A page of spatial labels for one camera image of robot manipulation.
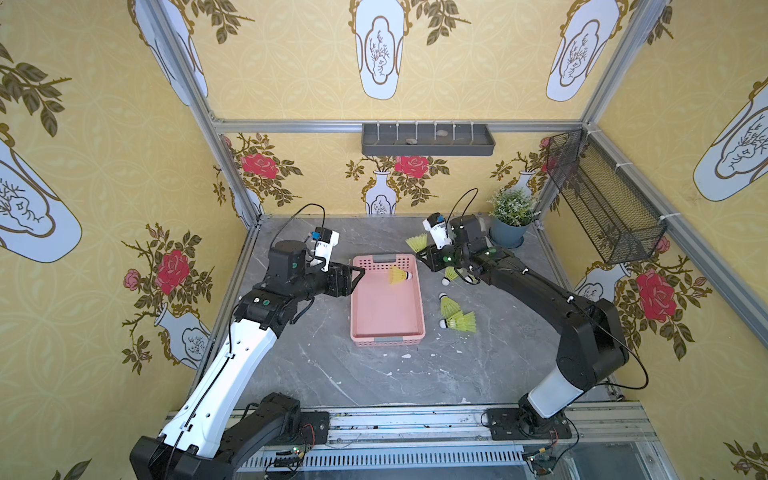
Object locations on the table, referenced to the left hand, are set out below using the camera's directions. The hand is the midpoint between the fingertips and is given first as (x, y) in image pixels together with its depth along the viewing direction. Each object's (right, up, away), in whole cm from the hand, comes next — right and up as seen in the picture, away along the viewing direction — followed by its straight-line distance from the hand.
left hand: (357, 269), depth 72 cm
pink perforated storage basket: (+6, -16, +23) cm, 29 cm away
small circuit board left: (-17, -46, 0) cm, 49 cm away
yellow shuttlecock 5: (+29, -17, +15) cm, 37 cm away
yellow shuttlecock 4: (+26, -13, +22) cm, 37 cm away
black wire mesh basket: (+72, +15, +12) cm, 74 cm away
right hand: (+16, +2, +13) cm, 21 cm away
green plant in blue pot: (+49, +17, +28) cm, 59 cm away
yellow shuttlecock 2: (+16, +6, +11) cm, 21 cm away
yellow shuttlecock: (+10, -5, +26) cm, 29 cm away
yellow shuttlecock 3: (+23, -2, +4) cm, 24 cm away
